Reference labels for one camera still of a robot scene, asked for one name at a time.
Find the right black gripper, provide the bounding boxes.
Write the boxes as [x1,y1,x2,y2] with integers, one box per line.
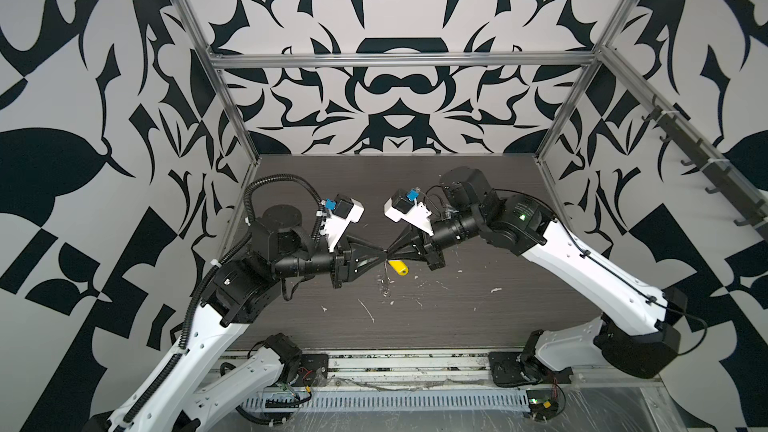
[385,211,487,268]

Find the yellow capped key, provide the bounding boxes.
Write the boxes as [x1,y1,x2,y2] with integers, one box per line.
[388,260,410,276]

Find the large wire keyring red sleeve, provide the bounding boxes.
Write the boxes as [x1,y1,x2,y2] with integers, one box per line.
[377,253,394,298]

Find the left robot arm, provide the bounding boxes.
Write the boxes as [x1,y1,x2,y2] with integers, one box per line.
[83,195,383,431]

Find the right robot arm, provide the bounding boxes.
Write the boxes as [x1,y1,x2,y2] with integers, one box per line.
[384,167,696,387]

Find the green lit circuit board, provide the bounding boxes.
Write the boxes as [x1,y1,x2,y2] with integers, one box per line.
[525,385,567,423]

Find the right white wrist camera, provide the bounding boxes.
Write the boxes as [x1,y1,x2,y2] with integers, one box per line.
[384,187,434,236]

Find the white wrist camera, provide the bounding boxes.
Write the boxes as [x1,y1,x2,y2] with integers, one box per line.
[384,187,434,236]
[320,194,364,252]

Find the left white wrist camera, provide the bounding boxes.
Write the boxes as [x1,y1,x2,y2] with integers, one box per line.
[320,194,364,252]

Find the left black corrugated cable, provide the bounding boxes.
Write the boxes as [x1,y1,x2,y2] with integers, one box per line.
[242,172,325,229]

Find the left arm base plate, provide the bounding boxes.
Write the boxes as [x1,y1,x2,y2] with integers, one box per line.
[284,353,329,387]

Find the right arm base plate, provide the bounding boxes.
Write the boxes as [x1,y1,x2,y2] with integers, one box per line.
[488,351,572,388]

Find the white slotted cable duct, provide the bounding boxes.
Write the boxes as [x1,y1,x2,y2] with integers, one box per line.
[242,389,530,413]

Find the black wall hook rack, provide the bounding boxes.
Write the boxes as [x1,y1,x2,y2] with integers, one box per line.
[640,95,767,241]

